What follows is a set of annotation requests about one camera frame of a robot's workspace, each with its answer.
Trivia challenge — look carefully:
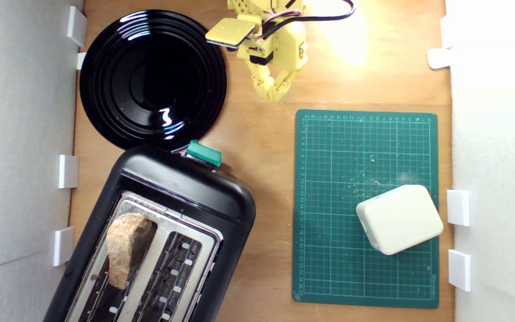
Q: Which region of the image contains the black round plate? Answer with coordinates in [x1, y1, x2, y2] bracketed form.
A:
[79, 9, 228, 151]

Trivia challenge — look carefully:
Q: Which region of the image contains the green cutting mat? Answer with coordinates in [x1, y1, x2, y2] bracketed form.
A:
[292, 109, 440, 309]

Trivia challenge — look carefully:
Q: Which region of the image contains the green toaster lever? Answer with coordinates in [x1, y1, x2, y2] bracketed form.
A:
[185, 140, 224, 168]

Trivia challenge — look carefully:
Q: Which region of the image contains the black two-slot toaster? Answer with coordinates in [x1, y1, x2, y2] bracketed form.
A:
[43, 144, 257, 322]

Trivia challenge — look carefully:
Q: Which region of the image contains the yellow wrist camera box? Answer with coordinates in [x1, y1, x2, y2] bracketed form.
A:
[205, 17, 262, 50]

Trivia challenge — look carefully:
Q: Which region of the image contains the white rounded block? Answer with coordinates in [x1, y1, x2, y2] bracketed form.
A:
[356, 184, 444, 256]

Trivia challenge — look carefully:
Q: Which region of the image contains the brown bread slice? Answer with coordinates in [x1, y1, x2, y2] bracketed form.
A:
[106, 212, 153, 290]

